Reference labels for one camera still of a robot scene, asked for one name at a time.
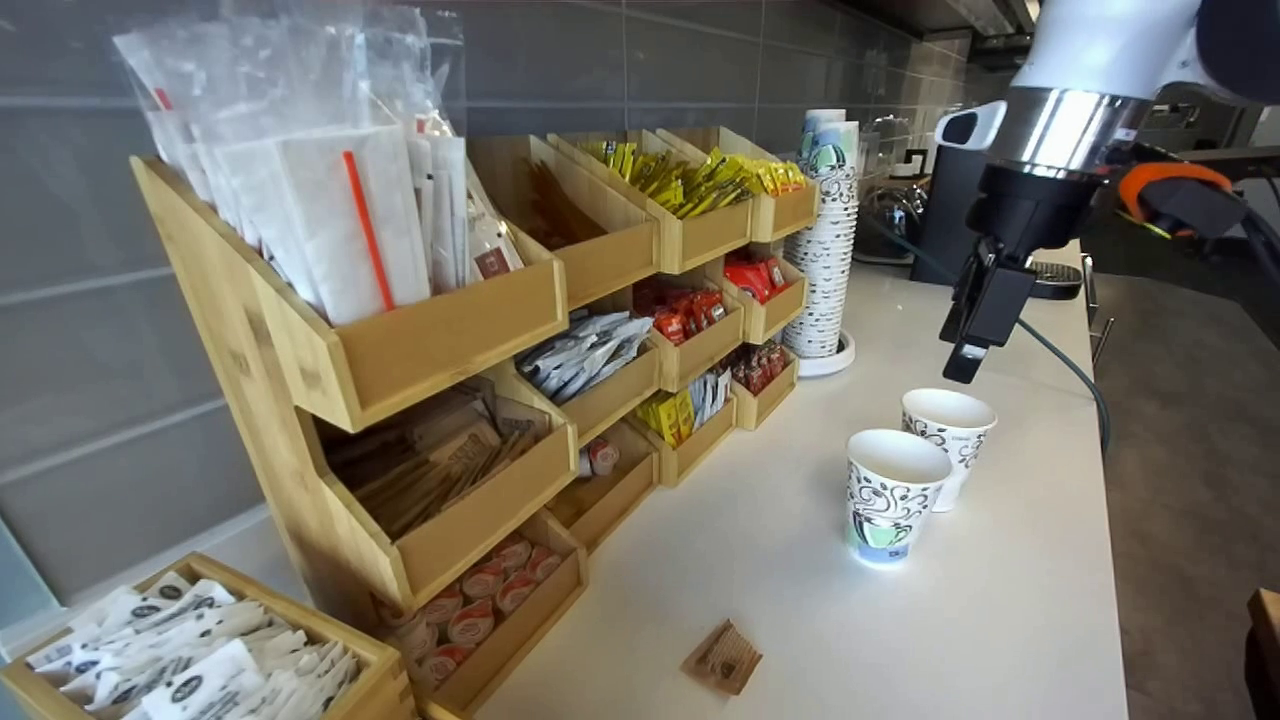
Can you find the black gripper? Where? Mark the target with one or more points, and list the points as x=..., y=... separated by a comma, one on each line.
x=1025, y=213

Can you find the patterned paper cup green base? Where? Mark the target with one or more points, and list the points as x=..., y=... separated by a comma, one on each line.
x=891, y=501

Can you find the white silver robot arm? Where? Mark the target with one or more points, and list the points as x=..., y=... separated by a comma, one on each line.
x=1107, y=40

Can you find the patterned white paper cup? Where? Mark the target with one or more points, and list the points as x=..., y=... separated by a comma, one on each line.
x=951, y=425

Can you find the bamboo rack beside cup stack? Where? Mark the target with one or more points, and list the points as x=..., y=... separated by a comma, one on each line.
x=784, y=211

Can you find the black white coffee machine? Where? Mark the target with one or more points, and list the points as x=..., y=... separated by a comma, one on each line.
x=957, y=185

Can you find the dark glass coffee pot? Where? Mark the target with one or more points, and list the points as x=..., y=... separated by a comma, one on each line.
x=892, y=206

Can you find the stack of white cups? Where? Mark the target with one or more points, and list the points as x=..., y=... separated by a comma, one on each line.
x=822, y=361

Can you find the tall stack of paper cups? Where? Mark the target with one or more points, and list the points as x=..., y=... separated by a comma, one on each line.
x=824, y=243

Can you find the dark red packets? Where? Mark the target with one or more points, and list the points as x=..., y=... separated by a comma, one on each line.
x=761, y=364

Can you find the red packets with white print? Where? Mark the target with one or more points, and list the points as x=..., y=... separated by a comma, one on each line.
x=752, y=272

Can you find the short yellow packets pile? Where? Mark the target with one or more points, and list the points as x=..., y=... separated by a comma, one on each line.
x=761, y=170

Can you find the white blue sachets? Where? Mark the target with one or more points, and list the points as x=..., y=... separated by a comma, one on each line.
x=708, y=394

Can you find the bamboo rack with yellow-green packets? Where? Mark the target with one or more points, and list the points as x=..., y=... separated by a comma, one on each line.
x=707, y=239

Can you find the bright red ketchup packets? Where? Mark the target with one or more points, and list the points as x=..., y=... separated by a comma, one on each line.
x=684, y=315

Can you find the yellow-green packets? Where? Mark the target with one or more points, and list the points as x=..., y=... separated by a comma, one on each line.
x=664, y=417

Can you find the long yellow packets pile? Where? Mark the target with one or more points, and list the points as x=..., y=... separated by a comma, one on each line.
x=664, y=183

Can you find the bamboo rack with white packets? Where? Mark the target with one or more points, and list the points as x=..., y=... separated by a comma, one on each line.
x=612, y=262

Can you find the pile of white blue packets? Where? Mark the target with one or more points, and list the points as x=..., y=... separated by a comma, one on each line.
x=584, y=354

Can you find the small creamer cups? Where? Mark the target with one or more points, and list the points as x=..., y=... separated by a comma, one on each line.
x=599, y=457

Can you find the small brown wooden block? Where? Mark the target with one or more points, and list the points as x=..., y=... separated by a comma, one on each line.
x=721, y=659

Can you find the brown wooden furniture corner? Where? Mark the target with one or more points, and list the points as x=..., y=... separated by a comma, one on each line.
x=1265, y=653

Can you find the clear bag of wrapped straws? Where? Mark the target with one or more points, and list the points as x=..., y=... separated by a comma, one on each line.
x=445, y=203

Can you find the pile of brown stir sticks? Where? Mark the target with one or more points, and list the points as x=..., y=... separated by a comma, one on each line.
x=424, y=463

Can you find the pile of creamer cups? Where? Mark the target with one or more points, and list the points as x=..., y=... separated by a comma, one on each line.
x=473, y=606

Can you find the red drinking straw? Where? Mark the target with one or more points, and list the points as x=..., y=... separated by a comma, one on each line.
x=369, y=230

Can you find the flat bamboo box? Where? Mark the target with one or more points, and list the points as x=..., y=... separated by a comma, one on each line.
x=381, y=681

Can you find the large bamboo organizer rack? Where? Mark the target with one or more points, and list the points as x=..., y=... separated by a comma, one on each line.
x=267, y=373

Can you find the white sugar packets pile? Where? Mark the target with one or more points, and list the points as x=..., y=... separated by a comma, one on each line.
x=172, y=653

